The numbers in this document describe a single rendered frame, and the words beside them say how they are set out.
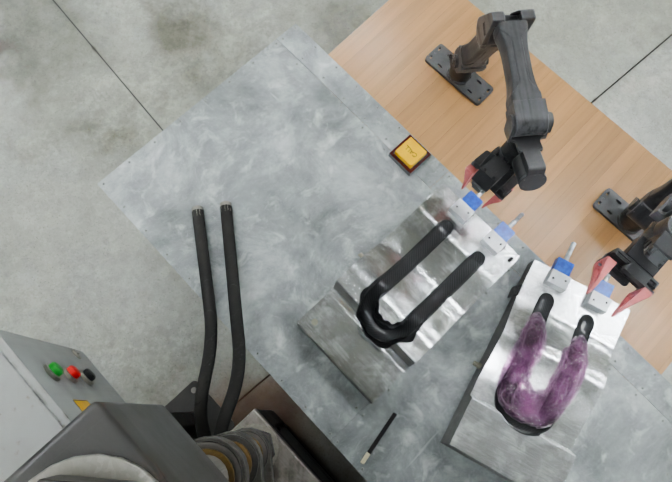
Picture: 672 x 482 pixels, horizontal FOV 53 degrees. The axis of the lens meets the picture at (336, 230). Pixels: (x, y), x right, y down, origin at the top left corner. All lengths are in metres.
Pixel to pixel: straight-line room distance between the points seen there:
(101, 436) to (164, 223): 1.32
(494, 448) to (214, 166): 0.97
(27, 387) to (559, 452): 1.11
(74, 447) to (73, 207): 2.28
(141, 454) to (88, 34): 2.64
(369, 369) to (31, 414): 0.81
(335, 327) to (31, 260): 1.44
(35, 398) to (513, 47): 1.08
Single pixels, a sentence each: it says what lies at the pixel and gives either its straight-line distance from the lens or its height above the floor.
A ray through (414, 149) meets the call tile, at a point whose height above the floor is 0.84.
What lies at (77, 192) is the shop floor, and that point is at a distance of 2.75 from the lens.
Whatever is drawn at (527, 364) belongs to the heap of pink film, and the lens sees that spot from 1.63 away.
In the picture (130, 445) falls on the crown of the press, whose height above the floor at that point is 2.00.
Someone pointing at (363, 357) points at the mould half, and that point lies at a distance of 1.61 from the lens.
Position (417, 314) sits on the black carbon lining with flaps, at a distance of 1.58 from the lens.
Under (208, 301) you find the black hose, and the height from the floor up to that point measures 0.87.
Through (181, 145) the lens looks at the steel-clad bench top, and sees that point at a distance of 1.83.
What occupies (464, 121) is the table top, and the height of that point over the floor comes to 0.80.
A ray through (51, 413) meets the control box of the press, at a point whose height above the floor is 1.47.
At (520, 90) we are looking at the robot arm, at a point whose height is 1.26.
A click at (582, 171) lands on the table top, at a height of 0.80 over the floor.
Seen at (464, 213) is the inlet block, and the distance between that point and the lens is 1.65.
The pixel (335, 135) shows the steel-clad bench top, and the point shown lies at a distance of 1.81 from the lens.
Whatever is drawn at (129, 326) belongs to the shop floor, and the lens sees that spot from 2.57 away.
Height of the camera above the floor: 2.46
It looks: 75 degrees down
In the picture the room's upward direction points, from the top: 7 degrees clockwise
